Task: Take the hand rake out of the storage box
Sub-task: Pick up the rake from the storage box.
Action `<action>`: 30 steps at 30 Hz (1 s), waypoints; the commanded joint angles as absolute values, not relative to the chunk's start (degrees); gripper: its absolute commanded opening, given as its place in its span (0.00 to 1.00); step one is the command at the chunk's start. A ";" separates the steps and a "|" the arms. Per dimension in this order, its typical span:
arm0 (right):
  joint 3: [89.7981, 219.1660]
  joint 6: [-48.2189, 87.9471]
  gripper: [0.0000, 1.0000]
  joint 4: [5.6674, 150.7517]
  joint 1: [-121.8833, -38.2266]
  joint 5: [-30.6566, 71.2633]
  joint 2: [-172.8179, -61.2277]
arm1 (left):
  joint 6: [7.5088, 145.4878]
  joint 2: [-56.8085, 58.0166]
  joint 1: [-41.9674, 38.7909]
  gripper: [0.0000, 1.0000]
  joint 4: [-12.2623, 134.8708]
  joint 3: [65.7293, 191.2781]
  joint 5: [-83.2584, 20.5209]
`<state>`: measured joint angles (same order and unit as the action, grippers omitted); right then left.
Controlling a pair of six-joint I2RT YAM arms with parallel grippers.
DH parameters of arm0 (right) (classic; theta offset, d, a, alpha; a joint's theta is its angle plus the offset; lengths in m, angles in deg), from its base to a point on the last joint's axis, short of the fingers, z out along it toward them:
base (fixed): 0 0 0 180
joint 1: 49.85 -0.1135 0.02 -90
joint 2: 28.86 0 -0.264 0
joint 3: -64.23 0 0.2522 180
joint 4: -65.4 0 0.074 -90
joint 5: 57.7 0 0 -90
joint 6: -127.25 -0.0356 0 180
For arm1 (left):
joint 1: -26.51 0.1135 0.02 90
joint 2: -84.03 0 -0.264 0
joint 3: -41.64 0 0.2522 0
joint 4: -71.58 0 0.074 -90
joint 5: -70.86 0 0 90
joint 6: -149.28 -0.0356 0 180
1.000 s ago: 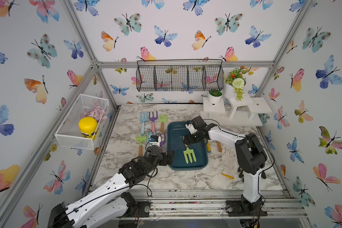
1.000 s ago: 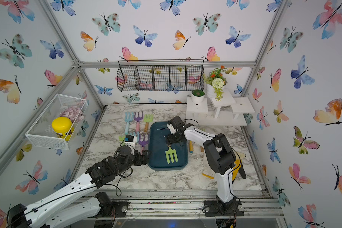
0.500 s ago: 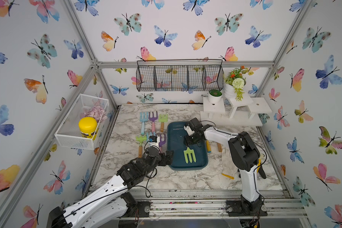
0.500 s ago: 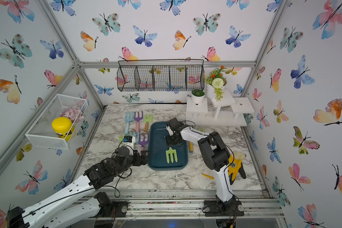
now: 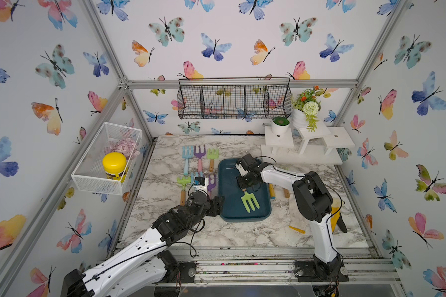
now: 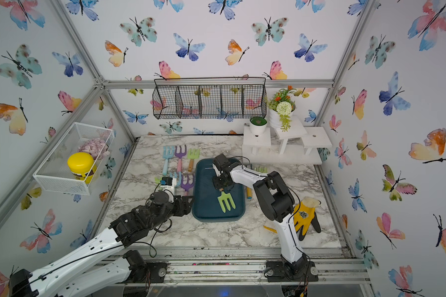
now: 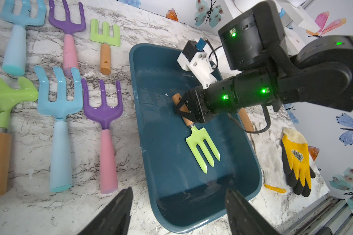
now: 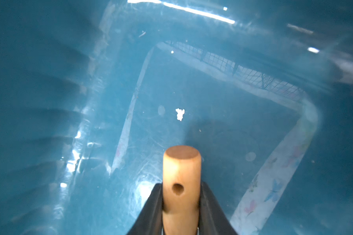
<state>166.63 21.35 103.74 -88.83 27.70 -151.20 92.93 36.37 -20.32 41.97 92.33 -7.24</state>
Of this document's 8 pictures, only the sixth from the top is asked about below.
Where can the purple tool pink handle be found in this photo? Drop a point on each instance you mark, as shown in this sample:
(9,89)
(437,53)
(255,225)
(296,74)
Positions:
(187,182)

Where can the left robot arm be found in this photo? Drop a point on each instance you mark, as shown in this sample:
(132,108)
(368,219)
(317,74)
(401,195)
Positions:
(75,275)

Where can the green wide fork wooden handle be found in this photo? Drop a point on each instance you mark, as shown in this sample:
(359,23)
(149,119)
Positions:
(192,155)

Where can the yellow marker on table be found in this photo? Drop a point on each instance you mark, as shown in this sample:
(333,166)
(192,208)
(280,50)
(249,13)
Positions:
(270,229)

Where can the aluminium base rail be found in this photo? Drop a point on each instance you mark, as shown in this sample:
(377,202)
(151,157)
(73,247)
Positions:
(246,266)

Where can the yellow lidded jar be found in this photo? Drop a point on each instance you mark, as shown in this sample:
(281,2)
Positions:
(82,166)

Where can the yellow black work glove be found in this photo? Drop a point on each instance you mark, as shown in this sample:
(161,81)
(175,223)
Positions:
(305,216)

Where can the pink flower bundle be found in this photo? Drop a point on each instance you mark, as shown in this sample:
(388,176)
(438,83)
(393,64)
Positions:
(97,148)

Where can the small white pot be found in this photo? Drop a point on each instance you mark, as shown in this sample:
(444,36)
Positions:
(258,125)

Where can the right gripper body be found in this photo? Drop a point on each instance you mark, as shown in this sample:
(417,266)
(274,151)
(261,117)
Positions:
(217,180)

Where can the white pot with flowers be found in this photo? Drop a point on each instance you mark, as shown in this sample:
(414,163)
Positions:
(281,106)

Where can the teal plastic storage box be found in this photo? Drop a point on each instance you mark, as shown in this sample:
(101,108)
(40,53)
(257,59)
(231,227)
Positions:
(212,205)

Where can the light blue rake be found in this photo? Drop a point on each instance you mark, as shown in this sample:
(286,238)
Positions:
(177,176)

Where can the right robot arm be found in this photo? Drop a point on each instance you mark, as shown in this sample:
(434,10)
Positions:
(277,204)

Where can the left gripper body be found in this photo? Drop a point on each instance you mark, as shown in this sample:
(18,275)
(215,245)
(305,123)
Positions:
(170,210)

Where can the purple rake pink handle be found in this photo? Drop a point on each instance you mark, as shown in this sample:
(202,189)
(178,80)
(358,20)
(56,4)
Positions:
(179,153)

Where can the black wire wall basket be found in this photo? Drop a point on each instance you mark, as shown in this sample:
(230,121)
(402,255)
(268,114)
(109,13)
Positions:
(215,98)

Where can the white tiered display stand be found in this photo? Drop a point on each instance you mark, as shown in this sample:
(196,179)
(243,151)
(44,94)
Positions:
(299,145)

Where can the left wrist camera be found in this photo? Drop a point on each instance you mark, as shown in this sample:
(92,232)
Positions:
(168,184)

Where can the white wire wall basket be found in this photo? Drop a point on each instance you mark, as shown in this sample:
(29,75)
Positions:
(53,174)

